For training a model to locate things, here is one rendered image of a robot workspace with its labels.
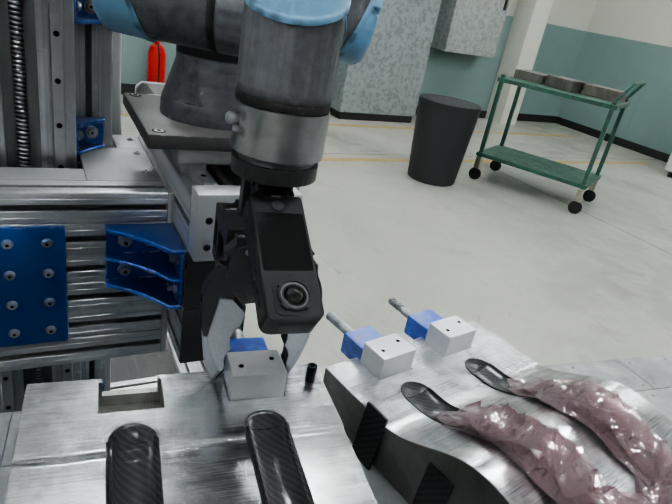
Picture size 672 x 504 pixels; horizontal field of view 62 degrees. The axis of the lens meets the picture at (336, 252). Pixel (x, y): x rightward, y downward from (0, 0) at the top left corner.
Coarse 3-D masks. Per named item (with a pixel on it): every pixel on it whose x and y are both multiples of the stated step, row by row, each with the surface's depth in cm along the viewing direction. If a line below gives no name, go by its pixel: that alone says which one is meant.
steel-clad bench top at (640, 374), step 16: (560, 368) 81; (576, 368) 82; (592, 368) 83; (608, 368) 84; (624, 368) 85; (640, 368) 85; (656, 368) 86; (624, 384) 81; (640, 384) 81; (656, 384) 82; (656, 400) 78; (0, 416) 56; (16, 416) 56; (0, 432) 54; (16, 432) 54; (0, 448) 52; (0, 464) 51; (0, 480) 49; (368, 480) 56; (384, 480) 57; (0, 496) 48; (384, 496) 55; (400, 496) 55
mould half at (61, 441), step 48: (48, 384) 48; (96, 384) 49; (192, 384) 51; (288, 384) 54; (48, 432) 44; (96, 432) 44; (192, 432) 46; (240, 432) 47; (336, 432) 49; (48, 480) 40; (96, 480) 41; (192, 480) 42; (240, 480) 43; (336, 480) 45
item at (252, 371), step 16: (240, 336) 58; (240, 352) 52; (256, 352) 53; (272, 352) 53; (240, 368) 50; (256, 368) 51; (272, 368) 51; (240, 384) 50; (256, 384) 50; (272, 384) 51
